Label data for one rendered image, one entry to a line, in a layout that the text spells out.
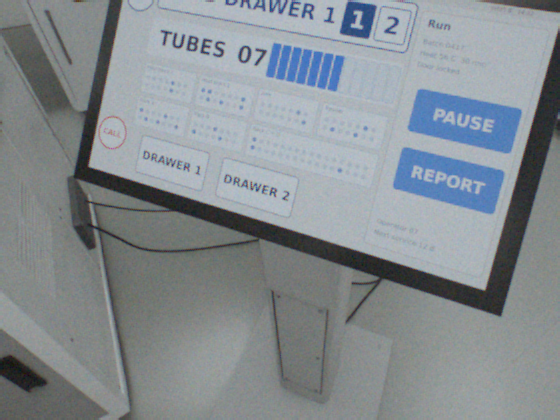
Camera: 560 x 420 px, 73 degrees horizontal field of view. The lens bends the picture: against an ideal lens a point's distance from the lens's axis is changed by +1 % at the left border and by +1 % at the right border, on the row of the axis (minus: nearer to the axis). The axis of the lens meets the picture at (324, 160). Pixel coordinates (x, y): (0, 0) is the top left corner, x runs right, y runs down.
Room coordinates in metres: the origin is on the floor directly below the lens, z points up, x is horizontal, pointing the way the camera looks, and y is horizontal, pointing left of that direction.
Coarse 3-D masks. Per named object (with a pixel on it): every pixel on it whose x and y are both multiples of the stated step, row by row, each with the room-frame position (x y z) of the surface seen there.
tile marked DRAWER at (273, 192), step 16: (224, 160) 0.31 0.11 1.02; (224, 176) 0.30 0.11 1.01; (240, 176) 0.30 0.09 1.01; (256, 176) 0.29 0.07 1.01; (272, 176) 0.29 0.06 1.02; (288, 176) 0.29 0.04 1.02; (224, 192) 0.29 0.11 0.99; (240, 192) 0.28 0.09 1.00; (256, 192) 0.28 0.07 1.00; (272, 192) 0.28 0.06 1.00; (288, 192) 0.28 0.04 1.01; (256, 208) 0.27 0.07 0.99; (272, 208) 0.27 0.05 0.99; (288, 208) 0.26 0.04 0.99
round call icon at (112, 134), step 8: (104, 112) 0.37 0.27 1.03; (104, 120) 0.37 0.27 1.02; (112, 120) 0.36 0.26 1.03; (120, 120) 0.36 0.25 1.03; (128, 120) 0.36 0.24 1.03; (104, 128) 0.36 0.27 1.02; (112, 128) 0.36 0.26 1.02; (120, 128) 0.36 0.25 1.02; (128, 128) 0.35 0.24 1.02; (96, 136) 0.36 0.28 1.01; (104, 136) 0.35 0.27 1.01; (112, 136) 0.35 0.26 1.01; (120, 136) 0.35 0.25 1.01; (96, 144) 0.35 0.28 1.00; (104, 144) 0.35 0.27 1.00; (112, 144) 0.35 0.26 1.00; (120, 144) 0.34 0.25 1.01; (120, 152) 0.34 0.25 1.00
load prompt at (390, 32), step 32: (160, 0) 0.45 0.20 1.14; (192, 0) 0.44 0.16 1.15; (224, 0) 0.43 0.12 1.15; (256, 0) 0.42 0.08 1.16; (288, 0) 0.42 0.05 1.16; (320, 0) 0.41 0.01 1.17; (352, 0) 0.40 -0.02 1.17; (384, 0) 0.39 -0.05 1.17; (288, 32) 0.39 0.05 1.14; (320, 32) 0.39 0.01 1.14; (352, 32) 0.38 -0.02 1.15; (384, 32) 0.37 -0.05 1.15
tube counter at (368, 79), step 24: (240, 48) 0.39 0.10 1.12; (264, 48) 0.39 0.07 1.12; (288, 48) 0.38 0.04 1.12; (312, 48) 0.38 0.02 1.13; (240, 72) 0.37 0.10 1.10; (264, 72) 0.37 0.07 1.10; (288, 72) 0.36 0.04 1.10; (312, 72) 0.36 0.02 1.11; (336, 72) 0.35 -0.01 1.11; (360, 72) 0.35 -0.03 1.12; (384, 72) 0.34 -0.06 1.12; (360, 96) 0.33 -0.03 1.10; (384, 96) 0.33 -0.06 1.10
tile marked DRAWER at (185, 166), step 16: (144, 144) 0.34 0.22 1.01; (160, 144) 0.34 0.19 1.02; (176, 144) 0.33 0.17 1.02; (144, 160) 0.33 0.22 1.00; (160, 160) 0.32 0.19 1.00; (176, 160) 0.32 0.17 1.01; (192, 160) 0.32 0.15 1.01; (208, 160) 0.31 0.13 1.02; (160, 176) 0.31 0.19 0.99; (176, 176) 0.31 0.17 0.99; (192, 176) 0.30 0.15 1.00
